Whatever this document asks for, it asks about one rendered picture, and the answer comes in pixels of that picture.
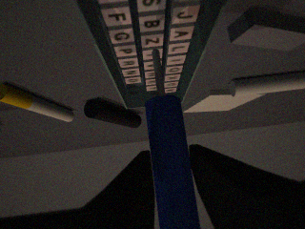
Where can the keyboard with white letter keys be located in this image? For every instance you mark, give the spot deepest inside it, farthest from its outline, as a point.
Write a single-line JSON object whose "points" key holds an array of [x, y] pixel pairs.
{"points": [[125, 32]]}

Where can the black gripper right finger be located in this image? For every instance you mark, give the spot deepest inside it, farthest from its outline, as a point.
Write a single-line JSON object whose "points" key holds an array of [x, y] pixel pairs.
{"points": [[237, 195]]}

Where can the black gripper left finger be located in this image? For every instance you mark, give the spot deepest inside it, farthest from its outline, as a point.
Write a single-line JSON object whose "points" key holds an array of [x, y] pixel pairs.
{"points": [[126, 203]]}

